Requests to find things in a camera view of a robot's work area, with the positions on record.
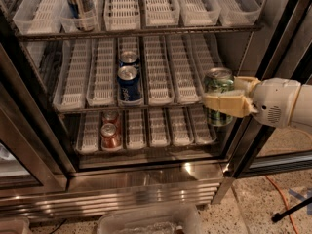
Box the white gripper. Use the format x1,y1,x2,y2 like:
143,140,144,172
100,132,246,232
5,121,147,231
202,76,301,128

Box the green soda can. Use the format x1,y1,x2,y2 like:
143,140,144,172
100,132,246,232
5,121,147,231
204,67,234,127

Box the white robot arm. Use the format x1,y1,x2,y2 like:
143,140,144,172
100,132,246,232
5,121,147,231
203,76,312,134

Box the fridge glass door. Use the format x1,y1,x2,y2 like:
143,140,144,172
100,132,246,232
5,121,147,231
217,0,312,178

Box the front blue pepsi can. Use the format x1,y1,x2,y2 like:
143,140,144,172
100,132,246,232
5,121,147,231
117,66,141,102

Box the blue pepsi can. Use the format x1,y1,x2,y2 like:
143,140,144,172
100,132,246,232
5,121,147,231
117,66,141,102
119,51,140,68

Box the rear blue pepsi can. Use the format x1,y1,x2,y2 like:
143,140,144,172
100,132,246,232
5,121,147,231
119,51,140,68

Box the rear red soda can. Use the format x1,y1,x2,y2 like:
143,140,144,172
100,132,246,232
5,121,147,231
102,110,120,130

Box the red soda can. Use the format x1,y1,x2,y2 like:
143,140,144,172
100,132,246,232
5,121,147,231
102,110,120,130
100,123,121,149

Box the front red soda can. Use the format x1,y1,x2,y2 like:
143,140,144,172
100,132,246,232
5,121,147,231
100,123,121,149

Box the stainless steel fridge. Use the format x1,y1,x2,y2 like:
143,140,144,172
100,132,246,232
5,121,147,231
0,0,312,221

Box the tall silver blue can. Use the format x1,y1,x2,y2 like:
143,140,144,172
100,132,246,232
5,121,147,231
67,0,98,32

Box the black stand leg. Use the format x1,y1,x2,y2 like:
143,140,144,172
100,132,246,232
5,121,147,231
271,197,312,223

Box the clear plastic bin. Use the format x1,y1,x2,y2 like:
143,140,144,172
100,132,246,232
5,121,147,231
97,204,204,234

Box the clear container corner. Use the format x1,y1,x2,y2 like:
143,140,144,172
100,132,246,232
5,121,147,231
0,217,33,234

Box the orange cable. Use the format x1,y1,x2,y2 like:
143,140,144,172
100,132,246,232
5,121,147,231
264,175,300,234

